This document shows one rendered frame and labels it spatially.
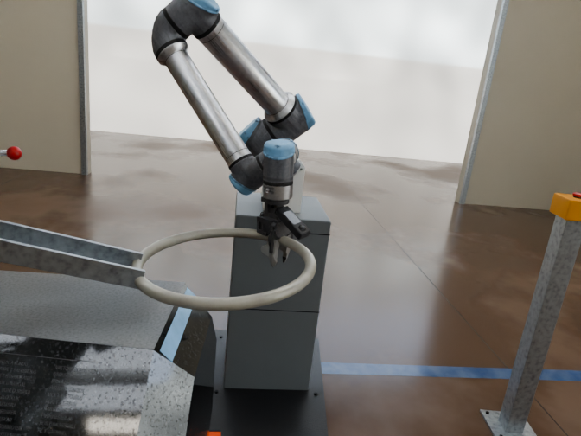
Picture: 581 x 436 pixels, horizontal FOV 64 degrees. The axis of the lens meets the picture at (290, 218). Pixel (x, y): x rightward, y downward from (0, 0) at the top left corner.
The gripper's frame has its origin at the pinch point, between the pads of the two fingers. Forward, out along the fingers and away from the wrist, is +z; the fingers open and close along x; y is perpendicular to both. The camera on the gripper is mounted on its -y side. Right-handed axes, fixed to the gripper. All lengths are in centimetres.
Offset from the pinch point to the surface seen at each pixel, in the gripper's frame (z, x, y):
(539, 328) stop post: 40, -95, -60
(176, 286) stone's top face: 1.2, 31.6, 10.2
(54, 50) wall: -66, -154, 477
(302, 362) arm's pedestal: 71, -45, 23
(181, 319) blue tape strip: 3.5, 39.2, -1.5
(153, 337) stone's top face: 1, 51, -7
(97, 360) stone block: 3, 62, -4
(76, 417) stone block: 10, 70, -8
